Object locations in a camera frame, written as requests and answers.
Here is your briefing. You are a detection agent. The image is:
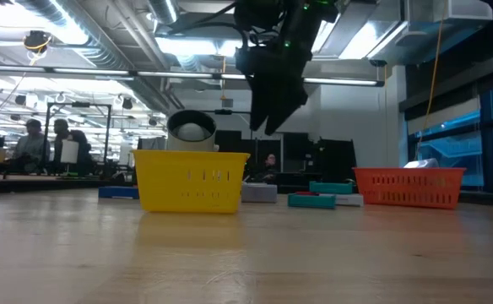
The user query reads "purple white small box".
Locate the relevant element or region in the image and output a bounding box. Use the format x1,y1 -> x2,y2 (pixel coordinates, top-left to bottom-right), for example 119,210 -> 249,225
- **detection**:
403,158 -> 441,170

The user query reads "grey small box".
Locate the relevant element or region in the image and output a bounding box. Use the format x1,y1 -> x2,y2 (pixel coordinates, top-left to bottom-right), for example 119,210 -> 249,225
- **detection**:
241,182 -> 279,204

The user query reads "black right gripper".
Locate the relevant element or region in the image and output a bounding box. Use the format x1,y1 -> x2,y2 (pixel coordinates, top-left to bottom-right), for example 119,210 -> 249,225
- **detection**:
234,24 -> 315,136

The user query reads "yellow plastic basket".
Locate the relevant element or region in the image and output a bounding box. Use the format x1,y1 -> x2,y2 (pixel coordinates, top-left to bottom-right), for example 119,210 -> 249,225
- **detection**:
131,149 -> 252,214

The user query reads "person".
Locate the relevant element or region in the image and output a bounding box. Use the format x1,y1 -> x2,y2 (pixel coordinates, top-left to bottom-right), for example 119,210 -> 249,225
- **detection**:
51,117 -> 92,175
13,118 -> 51,174
252,153 -> 278,183

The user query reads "black metal frame stand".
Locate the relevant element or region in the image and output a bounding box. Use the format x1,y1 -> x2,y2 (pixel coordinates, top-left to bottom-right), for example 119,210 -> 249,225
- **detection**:
42,101 -> 113,175

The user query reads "white cylindrical camera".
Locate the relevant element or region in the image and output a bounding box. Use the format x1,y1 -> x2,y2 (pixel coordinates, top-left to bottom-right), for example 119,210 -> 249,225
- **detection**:
165,109 -> 220,153

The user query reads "blue window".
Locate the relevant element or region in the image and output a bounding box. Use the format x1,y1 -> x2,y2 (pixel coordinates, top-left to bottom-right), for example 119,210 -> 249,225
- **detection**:
406,79 -> 493,191

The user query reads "grey ceiling air unit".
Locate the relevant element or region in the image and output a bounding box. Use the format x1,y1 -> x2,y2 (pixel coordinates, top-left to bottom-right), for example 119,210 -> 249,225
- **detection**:
368,0 -> 493,65

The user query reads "dark background table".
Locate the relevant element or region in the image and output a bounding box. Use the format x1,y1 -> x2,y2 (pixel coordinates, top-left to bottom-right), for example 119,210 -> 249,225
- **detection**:
0,173 -> 134,196

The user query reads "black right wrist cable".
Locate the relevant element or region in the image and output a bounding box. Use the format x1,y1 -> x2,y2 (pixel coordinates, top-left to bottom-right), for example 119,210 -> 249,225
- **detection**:
165,2 -> 250,47

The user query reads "black ceiling cable reel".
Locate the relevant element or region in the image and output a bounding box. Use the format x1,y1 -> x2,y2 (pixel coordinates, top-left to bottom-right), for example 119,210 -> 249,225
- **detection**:
21,30 -> 54,55

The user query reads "black monitor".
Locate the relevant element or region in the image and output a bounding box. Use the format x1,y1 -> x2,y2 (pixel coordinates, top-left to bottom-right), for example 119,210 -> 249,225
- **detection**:
316,138 -> 357,183
280,132 -> 315,174

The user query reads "white sign sheet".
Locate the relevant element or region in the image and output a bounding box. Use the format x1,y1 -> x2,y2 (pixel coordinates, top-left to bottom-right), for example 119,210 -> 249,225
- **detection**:
59,139 -> 80,165

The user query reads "orange plastic basket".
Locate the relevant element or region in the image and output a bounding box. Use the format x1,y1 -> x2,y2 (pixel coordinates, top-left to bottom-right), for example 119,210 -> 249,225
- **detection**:
351,166 -> 467,210

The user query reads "teal small box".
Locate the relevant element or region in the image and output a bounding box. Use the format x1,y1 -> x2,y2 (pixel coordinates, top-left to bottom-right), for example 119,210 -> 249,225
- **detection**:
287,193 -> 338,210
308,181 -> 355,196

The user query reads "yellow hanging cable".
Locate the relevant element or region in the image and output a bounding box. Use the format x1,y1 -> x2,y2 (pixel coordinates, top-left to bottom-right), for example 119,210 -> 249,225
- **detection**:
410,0 -> 447,168

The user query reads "blue small box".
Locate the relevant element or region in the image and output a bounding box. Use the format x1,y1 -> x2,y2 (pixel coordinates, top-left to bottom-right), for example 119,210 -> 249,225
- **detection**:
97,186 -> 140,200

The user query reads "silver ventilation duct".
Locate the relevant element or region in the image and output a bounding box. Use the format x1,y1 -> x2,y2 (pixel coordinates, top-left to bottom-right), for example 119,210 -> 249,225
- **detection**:
14,0 -> 180,115

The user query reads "white flat box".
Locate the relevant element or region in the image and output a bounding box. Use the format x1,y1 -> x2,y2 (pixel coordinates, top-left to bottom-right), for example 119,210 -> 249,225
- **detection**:
318,193 -> 365,208

